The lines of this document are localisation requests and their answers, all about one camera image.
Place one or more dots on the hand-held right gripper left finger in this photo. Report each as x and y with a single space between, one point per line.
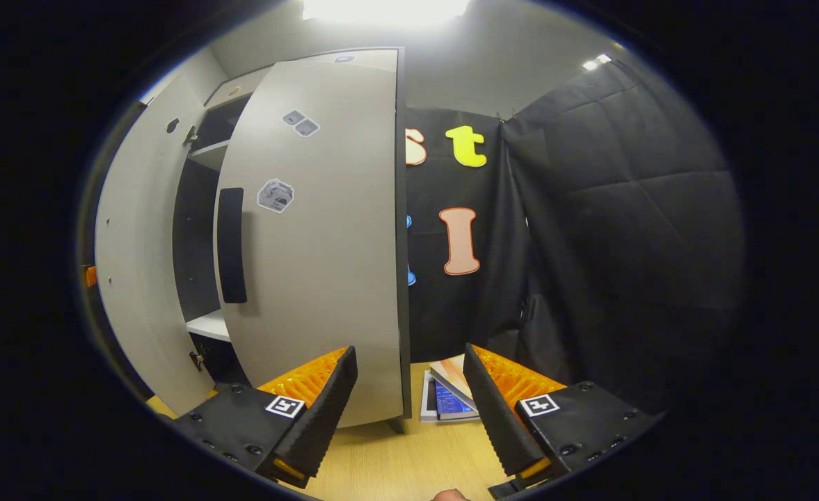
319 417

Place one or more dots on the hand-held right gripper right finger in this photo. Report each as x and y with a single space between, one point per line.
499 421

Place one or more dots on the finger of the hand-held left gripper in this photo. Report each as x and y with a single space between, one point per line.
90 276

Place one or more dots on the grey cabinet door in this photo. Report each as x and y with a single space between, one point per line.
138 243
325 243

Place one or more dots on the blue white-bordered book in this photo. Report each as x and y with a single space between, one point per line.
447 407

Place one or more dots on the black backdrop cloth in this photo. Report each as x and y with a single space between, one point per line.
451 320

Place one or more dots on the small ceiling spotlights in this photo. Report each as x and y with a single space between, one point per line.
597 62

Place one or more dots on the round ceiling light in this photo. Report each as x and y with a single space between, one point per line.
385 10

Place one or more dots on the black quilted wall padding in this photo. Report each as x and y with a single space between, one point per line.
625 243

